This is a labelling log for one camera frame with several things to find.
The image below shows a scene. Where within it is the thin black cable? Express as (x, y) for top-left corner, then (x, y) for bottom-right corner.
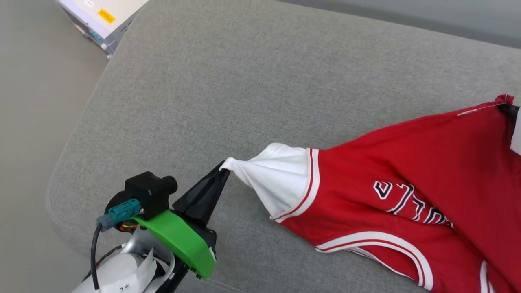
(83, 244), (125, 283)

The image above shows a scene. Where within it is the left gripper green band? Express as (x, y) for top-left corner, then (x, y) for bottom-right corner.
(132, 162), (231, 293)

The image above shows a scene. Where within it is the teal cable connector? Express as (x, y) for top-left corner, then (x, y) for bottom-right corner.
(96, 199), (142, 232)

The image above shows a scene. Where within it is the red basketball jersey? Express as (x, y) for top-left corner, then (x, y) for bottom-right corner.
(220, 94), (521, 293)

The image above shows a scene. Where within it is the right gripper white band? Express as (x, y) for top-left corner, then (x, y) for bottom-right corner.
(499, 104), (521, 156)

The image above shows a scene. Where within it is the grey fabric sofa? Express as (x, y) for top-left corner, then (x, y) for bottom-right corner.
(46, 0), (521, 293)

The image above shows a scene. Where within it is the white appliance with yellow label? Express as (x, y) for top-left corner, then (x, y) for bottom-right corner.
(57, 0), (149, 57)

